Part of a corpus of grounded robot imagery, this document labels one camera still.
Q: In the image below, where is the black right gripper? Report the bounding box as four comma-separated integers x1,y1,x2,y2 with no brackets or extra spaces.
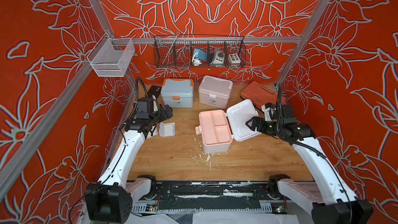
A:
245,116,283,136

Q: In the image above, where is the gauze packet clear wrapper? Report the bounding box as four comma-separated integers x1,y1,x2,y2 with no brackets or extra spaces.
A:
159,122,176,137

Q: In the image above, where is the white pink first aid kit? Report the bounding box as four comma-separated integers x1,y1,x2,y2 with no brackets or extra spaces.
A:
195,99,261,154

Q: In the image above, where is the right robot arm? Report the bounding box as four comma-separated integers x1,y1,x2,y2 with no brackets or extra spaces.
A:
246,103,373,224

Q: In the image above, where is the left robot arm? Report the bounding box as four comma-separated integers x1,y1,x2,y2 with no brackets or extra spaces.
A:
84,96,173,224

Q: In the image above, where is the grey orange medicine chest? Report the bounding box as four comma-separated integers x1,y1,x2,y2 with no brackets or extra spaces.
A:
161,78,194,108

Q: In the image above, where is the black warning label case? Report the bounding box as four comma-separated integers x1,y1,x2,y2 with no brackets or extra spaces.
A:
146,85,162,104

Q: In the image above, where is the red plastic tool case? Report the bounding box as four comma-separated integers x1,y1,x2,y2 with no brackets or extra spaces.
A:
240,81,278,109

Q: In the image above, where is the pink medicine chest box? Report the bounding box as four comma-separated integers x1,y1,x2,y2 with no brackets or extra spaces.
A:
198,75,233,110

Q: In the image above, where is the blue item in basket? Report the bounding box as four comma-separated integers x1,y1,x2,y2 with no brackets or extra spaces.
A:
193,48,207,61

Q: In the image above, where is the white button box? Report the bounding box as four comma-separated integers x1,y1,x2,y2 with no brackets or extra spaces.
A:
228,53,241,67

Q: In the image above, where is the white device with dials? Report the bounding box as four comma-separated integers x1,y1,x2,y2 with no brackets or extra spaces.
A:
210,49,225,65

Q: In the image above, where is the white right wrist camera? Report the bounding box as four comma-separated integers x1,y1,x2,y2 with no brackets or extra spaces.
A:
261,103,276,121

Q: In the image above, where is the black wire wall basket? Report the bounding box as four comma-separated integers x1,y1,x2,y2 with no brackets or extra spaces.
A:
153,34,247,68

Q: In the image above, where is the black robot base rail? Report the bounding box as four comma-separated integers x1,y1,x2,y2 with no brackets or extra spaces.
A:
157,180,272,200

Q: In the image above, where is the white wire mesh basket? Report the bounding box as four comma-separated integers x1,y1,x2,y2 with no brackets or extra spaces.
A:
88,38,135,77

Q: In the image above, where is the aluminium horizontal back rail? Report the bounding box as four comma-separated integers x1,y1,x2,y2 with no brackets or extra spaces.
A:
111,36,301,46

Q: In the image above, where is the aluminium frame post right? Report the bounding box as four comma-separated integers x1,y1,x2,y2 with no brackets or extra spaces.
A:
274,0,330,92

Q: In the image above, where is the aluminium frame post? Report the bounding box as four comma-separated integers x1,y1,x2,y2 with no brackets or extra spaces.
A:
274,0,330,92
89,0,135,89

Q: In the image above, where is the aluminium frame post left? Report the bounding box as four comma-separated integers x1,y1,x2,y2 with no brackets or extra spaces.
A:
89,0,135,89

